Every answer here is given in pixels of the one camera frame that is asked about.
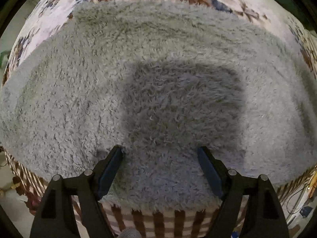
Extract grey fluffy pants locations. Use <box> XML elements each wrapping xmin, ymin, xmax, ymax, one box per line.
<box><xmin>1</xmin><ymin>1</ymin><xmax>316</xmax><ymax>210</ymax></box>

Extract floral bed cover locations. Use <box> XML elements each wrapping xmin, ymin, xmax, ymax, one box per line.
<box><xmin>1</xmin><ymin>0</ymin><xmax>316</xmax><ymax>237</ymax></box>

